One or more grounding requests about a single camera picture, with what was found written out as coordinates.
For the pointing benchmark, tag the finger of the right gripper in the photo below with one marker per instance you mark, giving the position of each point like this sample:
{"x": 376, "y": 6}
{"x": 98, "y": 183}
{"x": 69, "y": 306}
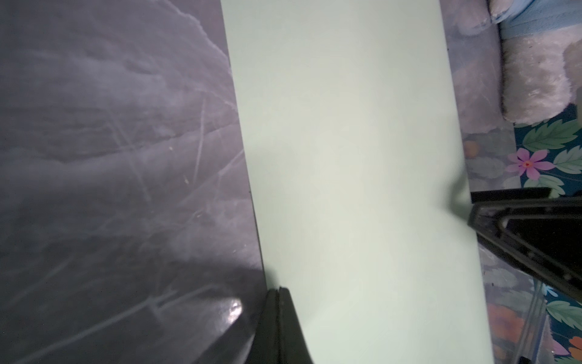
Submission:
{"x": 533, "y": 232}

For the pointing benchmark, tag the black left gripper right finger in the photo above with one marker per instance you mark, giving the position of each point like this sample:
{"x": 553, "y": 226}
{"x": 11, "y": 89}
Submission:
{"x": 292, "y": 347}

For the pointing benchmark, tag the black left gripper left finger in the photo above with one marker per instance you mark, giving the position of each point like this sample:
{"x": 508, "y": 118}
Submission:
{"x": 265, "y": 346}

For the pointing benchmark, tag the pale green paper sheet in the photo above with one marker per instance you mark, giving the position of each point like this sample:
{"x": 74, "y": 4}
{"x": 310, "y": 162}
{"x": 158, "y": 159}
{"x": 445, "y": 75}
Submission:
{"x": 357, "y": 172}

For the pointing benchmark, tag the white teddy bear blue shirt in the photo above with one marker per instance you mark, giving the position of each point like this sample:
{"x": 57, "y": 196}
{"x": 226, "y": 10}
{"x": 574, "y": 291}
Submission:
{"x": 541, "y": 44}

